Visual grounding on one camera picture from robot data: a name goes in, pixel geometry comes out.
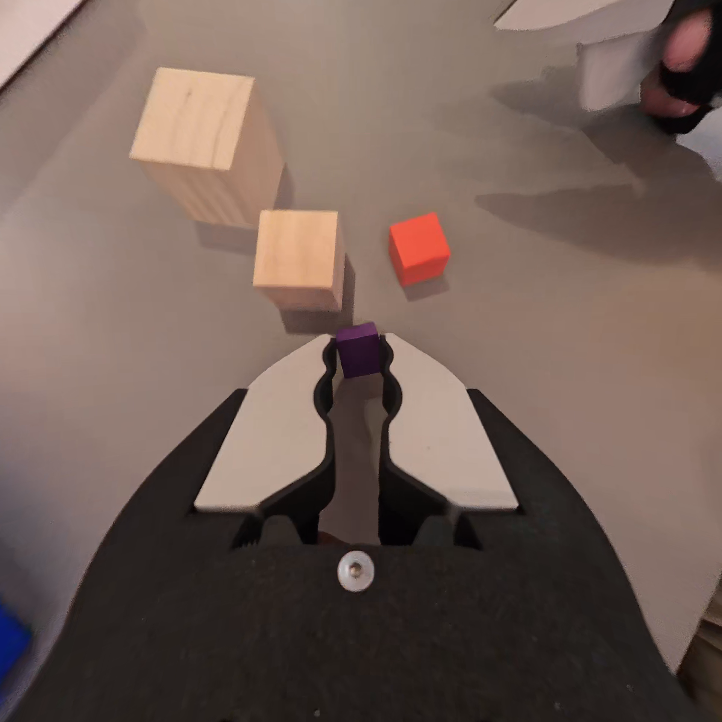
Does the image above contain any red wooden cube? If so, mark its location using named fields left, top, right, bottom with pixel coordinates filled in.
left=390, top=212, right=452, bottom=286

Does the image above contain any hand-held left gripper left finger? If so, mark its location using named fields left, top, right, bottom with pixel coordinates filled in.
left=194, top=333, right=339, bottom=520

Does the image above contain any medium wooden cube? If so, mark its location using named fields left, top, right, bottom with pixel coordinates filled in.
left=253, top=210, right=346, bottom=312

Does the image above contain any person's right hand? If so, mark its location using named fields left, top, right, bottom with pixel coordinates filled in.
left=643, top=14, right=714, bottom=119

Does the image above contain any blue plastic bin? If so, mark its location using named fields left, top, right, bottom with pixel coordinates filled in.
left=0, top=604, right=32, bottom=687

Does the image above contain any white folding stand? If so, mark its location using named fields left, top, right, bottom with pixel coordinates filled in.
left=0, top=0, right=85, bottom=89

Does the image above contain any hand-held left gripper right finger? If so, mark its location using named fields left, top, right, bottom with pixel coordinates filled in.
left=378, top=333, right=520, bottom=520

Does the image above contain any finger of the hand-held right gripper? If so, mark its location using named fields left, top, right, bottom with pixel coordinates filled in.
left=493, top=0, right=678, bottom=35

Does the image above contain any purple wooden cube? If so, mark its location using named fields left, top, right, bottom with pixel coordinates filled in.
left=337, top=322, right=381, bottom=379

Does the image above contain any large wooden cube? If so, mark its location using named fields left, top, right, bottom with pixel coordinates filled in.
left=129, top=67, right=285, bottom=226

